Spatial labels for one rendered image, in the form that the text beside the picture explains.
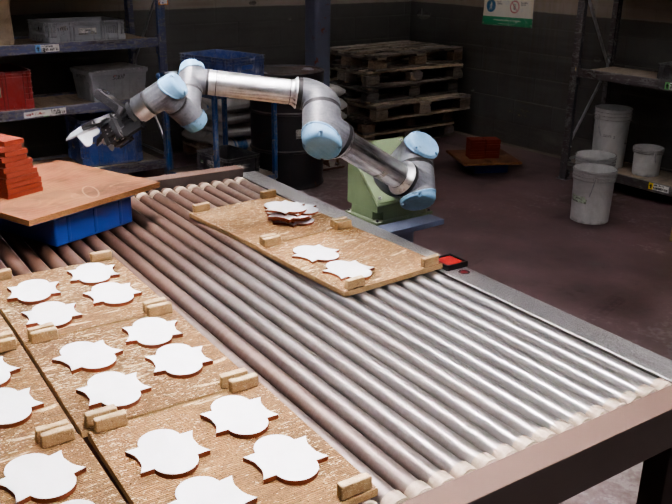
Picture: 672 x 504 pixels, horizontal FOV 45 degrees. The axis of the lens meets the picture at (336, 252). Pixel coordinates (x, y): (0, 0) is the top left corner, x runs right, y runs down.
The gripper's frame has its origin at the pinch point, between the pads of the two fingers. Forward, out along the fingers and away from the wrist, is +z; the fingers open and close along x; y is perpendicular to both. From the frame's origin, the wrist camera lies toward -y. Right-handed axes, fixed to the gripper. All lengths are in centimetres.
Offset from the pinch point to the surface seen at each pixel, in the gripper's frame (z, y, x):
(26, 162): 22.3, -6.4, 5.5
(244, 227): -21, 40, 32
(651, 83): -200, 17, 433
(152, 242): 1.9, 32.4, 16.2
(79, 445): -18, 82, -82
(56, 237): 21.2, 20.0, 0.9
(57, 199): 18.7, 8.5, 6.2
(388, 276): -60, 76, 9
